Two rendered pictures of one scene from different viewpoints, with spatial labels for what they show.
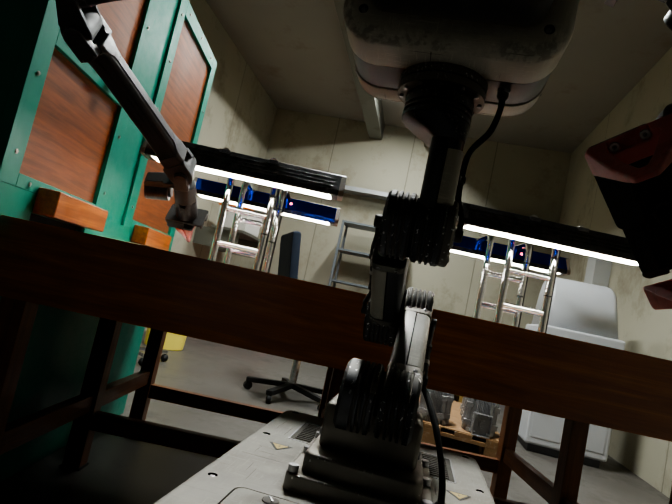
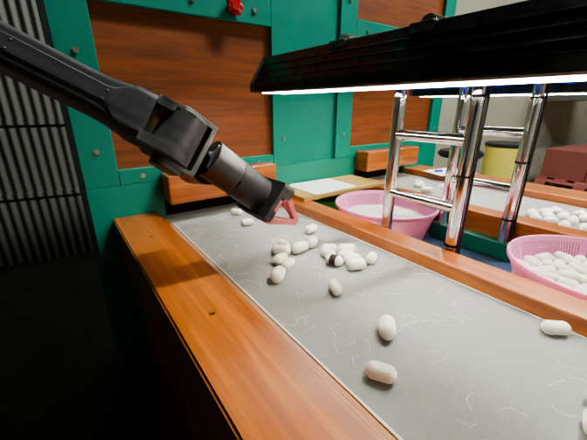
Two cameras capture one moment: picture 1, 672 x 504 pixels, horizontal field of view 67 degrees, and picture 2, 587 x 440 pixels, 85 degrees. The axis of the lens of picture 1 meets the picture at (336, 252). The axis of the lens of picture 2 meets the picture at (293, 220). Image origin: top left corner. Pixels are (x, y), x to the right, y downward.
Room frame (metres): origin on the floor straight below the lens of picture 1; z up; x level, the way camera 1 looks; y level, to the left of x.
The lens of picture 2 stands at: (1.14, -0.02, 1.02)
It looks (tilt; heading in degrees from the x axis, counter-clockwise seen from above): 20 degrees down; 54
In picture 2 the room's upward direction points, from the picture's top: straight up
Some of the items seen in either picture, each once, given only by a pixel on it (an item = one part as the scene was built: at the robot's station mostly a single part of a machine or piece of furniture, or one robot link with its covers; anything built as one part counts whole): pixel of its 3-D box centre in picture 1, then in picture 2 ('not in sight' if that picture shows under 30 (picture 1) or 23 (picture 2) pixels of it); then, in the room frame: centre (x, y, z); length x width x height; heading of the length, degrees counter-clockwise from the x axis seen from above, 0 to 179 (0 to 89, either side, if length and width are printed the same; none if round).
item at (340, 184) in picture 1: (245, 166); (375, 61); (1.54, 0.33, 1.08); 0.62 x 0.08 x 0.07; 90
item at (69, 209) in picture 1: (74, 211); (223, 180); (1.48, 0.77, 0.83); 0.30 x 0.06 x 0.07; 0
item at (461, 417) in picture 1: (435, 404); not in sight; (3.66, -0.91, 0.18); 1.27 x 0.88 x 0.36; 170
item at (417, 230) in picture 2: not in sight; (383, 219); (1.82, 0.50, 0.72); 0.27 x 0.27 x 0.10
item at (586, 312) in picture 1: (566, 364); not in sight; (3.91, -1.89, 0.64); 0.66 x 0.55 x 1.28; 170
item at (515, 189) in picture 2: (255, 240); (500, 155); (2.02, 0.32, 0.90); 0.20 x 0.19 x 0.45; 90
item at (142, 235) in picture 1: (152, 238); (388, 157); (2.16, 0.77, 0.83); 0.30 x 0.06 x 0.07; 0
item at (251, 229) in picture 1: (239, 220); not in sight; (6.30, 1.25, 1.45); 0.51 x 0.43 x 0.28; 170
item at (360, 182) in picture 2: not in sight; (330, 186); (1.82, 0.72, 0.77); 0.33 x 0.15 x 0.01; 0
